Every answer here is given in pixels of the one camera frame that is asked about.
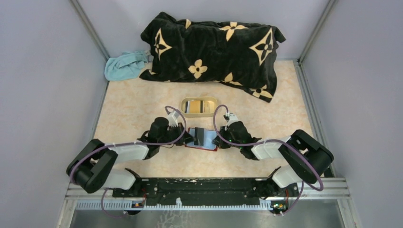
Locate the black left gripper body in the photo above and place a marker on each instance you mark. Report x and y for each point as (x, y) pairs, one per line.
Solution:
(172, 134)

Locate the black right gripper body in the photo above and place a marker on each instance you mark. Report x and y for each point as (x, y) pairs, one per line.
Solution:
(227, 135)

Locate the red leather card holder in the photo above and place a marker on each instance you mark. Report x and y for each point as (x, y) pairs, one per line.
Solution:
(209, 136)

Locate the dark grey credit card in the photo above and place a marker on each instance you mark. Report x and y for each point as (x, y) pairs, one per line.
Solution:
(199, 136)

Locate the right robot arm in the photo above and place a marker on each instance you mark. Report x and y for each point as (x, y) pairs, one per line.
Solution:
(306, 158)

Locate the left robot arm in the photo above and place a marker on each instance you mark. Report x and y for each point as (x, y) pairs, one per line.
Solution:
(93, 168)

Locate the beige oval tray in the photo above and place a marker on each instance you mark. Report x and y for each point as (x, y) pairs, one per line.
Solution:
(208, 98)

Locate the black cream patterned blanket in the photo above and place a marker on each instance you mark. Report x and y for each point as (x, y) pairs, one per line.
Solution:
(235, 54)

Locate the light blue cloth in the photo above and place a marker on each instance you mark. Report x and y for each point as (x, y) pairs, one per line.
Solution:
(126, 66)

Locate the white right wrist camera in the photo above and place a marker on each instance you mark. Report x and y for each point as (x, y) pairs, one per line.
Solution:
(230, 118)

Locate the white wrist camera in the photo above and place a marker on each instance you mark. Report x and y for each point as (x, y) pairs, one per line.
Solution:
(173, 119)
(230, 118)

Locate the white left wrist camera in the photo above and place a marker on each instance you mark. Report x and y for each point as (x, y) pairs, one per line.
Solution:
(173, 119)

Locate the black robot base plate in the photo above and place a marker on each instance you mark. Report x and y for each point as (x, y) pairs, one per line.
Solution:
(206, 192)

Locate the aluminium frame rail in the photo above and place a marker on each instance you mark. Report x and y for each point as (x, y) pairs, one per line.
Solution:
(334, 189)

